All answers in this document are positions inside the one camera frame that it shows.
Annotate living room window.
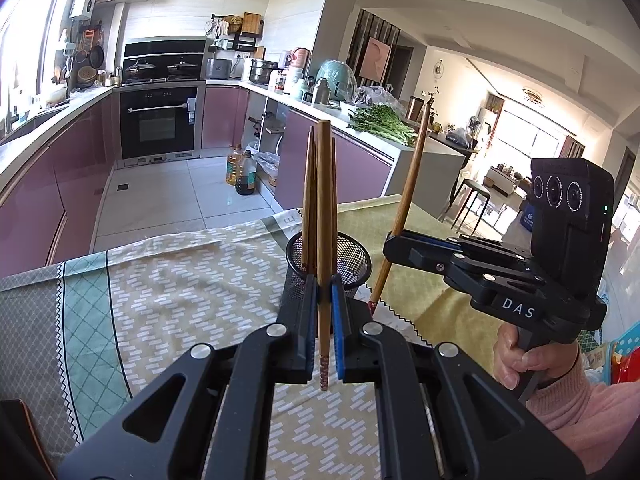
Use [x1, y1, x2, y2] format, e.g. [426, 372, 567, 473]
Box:
[500, 110, 576, 171]

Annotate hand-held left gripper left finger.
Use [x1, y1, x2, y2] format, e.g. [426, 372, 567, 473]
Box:
[60, 272, 319, 480]

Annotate pink kitchen base cabinet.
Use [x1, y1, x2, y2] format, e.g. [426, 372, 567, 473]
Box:
[200, 80, 468, 211]
[0, 85, 121, 278]

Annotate kitchen window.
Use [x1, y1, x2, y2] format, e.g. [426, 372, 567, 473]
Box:
[0, 0, 71, 106]

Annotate dark cooking oil bottle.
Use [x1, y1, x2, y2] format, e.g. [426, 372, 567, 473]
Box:
[235, 150, 259, 196]

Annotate wooden slat partition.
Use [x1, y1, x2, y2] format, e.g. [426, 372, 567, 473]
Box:
[347, 9, 401, 88]

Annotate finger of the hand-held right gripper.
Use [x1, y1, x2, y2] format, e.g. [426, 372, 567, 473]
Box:
[382, 231, 496, 286]
[400, 230, 533, 267]

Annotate colourful packaging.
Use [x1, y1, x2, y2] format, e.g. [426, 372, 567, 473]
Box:
[585, 320, 640, 387]

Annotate blue trash bin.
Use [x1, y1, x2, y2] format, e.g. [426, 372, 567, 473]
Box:
[517, 205, 539, 234]

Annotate black integrated stove oven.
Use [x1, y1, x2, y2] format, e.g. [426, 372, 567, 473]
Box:
[116, 36, 207, 168]

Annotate black bar stool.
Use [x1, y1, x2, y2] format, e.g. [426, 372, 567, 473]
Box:
[451, 179, 494, 222]

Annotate yellow cloth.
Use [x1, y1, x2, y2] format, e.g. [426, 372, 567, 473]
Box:
[300, 194, 506, 356]

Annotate dark brown-edged board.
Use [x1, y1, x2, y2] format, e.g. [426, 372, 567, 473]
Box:
[0, 399, 57, 480]

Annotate brown wooden chopstick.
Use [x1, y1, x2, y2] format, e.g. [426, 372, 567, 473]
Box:
[331, 136, 339, 281]
[370, 101, 434, 308]
[301, 126, 316, 268]
[316, 120, 334, 392]
[309, 132, 319, 281]

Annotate yellow cooking oil bottle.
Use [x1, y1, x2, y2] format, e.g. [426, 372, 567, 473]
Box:
[226, 144, 244, 186]

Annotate steel stock pot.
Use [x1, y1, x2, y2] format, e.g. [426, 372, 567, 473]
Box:
[249, 59, 279, 85]

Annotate teal appliance cover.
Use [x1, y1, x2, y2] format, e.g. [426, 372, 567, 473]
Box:
[316, 59, 357, 101]

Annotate person's right hand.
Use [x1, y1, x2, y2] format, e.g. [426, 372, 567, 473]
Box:
[492, 326, 581, 390]

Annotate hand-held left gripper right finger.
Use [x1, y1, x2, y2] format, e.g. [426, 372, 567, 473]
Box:
[330, 275, 586, 480]

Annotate green grey patterned tablecloth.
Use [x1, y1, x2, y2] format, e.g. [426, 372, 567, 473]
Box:
[0, 205, 441, 480]

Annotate clear plastic bag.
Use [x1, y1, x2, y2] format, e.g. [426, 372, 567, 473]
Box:
[352, 85, 396, 111]

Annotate green leafy vegetables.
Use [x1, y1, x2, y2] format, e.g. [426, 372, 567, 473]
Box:
[347, 104, 418, 148]

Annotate black mesh utensil holder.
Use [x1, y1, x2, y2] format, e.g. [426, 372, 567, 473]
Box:
[286, 230, 372, 306]

